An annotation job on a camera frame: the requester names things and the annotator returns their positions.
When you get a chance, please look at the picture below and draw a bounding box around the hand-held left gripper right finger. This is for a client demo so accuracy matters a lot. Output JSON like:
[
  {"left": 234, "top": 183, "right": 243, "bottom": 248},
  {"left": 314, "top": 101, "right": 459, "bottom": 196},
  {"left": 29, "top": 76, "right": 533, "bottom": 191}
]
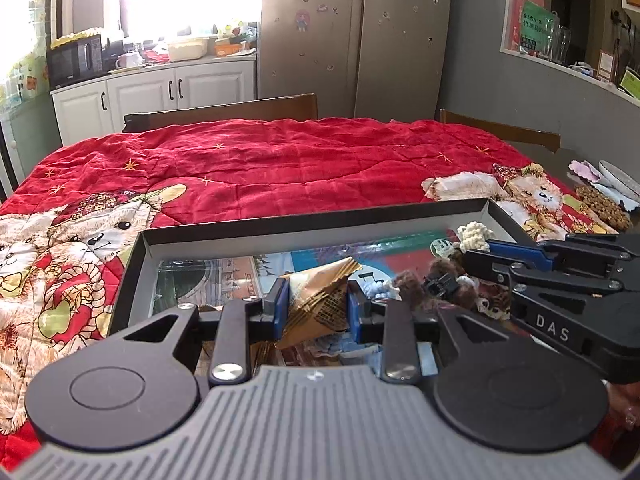
[{"left": 346, "top": 280, "right": 516, "bottom": 385}]

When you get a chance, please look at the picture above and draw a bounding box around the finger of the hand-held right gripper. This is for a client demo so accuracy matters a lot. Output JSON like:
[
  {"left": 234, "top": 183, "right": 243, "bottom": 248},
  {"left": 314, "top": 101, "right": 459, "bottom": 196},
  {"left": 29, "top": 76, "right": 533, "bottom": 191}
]
[
  {"left": 462, "top": 252, "right": 640, "bottom": 291},
  {"left": 487, "top": 232, "right": 640, "bottom": 268}
]

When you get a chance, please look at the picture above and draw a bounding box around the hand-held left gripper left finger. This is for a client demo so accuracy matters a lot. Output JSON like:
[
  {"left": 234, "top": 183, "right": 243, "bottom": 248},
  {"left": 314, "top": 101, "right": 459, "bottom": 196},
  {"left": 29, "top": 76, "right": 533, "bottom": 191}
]
[{"left": 122, "top": 278, "right": 290, "bottom": 386}]

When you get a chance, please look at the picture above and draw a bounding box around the brown scrunchie white trim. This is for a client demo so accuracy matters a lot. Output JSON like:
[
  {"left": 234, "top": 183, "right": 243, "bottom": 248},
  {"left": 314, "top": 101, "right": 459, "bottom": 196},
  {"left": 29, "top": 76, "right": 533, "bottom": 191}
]
[{"left": 470, "top": 280, "right": 514, "bottom": 322}]

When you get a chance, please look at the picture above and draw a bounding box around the cream crochet scrunchie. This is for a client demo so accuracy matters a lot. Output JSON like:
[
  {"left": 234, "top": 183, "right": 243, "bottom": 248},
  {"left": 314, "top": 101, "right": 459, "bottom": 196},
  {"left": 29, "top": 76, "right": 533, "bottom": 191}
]
[{"left": 456, "top": 220, "right": 496, "bottom": 254}]

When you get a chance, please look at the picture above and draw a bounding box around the light blue crochet scrunchie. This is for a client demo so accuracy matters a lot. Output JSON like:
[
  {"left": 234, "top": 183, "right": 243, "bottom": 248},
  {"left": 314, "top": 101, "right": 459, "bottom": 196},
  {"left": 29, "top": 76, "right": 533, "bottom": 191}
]
[{"left": 305, "top": 332, "right": 361, "bottom": 359}]

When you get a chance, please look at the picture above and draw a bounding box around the black shallow box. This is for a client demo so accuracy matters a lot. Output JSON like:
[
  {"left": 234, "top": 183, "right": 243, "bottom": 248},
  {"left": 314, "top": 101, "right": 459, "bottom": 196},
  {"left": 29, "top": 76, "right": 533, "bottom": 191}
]
[{"left": 107, "top": 197, "right": 541, "bottom": 376}]

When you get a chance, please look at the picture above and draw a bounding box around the person's right hand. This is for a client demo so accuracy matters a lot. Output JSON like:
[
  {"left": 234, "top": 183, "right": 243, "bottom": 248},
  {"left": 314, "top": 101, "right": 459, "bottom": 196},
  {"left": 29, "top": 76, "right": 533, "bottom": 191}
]
[{"left": 612, "top": 390, "right": 640, "bottom": 431}]

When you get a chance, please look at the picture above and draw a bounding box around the wooden bead trivet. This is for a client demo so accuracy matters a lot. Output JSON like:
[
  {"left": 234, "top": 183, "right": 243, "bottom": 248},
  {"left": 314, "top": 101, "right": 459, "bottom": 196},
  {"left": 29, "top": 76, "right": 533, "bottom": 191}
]
[{"left": 574, "top": 185, "right": 634, "bottom": 234}]

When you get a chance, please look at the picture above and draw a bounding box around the red printed blanket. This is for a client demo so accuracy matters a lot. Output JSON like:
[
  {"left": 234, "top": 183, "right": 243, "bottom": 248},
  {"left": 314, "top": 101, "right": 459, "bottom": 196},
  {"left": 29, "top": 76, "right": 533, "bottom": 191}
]
[{"left": 0, "top": 117, "right": 640, "bottom": 461}]

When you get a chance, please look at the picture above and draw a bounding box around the clear drinking glasses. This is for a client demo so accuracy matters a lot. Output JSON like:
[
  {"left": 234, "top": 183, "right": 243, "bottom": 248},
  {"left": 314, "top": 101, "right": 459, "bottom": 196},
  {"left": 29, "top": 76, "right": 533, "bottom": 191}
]
[{"left": 542, "top": 15, "right": 572, "bottom": 64}]

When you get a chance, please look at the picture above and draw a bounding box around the green card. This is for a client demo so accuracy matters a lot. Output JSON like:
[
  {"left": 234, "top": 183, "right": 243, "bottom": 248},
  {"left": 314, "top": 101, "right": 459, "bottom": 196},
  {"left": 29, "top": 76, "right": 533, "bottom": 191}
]
[{"left": 520, "top": 2, "right": 558, "bottom": 56}]

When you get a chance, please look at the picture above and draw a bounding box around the white kitchen cabinet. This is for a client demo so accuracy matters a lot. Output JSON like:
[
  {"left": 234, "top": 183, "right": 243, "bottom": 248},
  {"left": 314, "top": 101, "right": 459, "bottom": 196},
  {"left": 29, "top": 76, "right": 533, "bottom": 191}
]
[{"left": 50, "top": 55, "right": 258, "bottom": 146}]

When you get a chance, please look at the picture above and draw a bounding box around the silver double-door refrigerator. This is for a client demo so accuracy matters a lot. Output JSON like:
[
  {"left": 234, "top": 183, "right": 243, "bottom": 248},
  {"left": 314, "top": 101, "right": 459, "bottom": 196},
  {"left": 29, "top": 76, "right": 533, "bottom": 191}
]
[{"left": 257, "top": 0, "right": 453, "bottom": 121}]

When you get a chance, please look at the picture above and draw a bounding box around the cream plastic container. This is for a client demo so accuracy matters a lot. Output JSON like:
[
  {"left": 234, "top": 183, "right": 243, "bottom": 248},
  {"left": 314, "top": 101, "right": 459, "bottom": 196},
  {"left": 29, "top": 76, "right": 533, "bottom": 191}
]
[{"left": 167, "top": 37, "right": 209, "bottom": 62}]

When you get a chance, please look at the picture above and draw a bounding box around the black microwave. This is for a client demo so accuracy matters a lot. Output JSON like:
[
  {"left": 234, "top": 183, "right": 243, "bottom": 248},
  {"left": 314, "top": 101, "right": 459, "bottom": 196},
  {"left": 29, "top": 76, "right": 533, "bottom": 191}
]
[{"left": 46, "top": 34, "right": 104, "bottom": 89}]

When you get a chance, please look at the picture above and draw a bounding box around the white wall shelf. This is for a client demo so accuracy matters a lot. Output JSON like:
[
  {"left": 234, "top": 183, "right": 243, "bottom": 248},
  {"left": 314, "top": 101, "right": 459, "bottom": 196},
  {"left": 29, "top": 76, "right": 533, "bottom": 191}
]
[{"left": 497, "top": 0, "right": 640, "bottom": 108}]

